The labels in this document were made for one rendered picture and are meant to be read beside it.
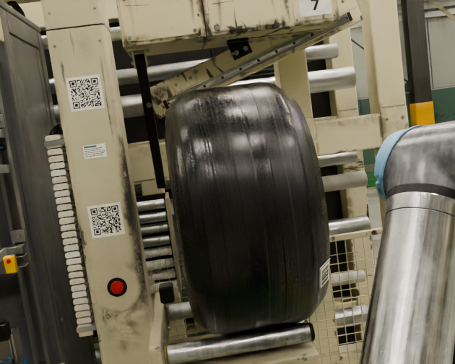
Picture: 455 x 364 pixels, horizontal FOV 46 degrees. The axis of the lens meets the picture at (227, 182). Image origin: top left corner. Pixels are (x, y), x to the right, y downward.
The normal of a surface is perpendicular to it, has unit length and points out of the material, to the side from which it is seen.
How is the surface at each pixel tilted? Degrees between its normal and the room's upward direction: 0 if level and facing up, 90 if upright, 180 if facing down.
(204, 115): 37
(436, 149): 64
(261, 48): 90
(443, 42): 90
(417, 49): 90
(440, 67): 90
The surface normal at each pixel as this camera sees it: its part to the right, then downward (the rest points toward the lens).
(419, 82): 0.00, 0.12
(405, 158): -0.79, -0.36
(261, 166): 0.04, -0.31
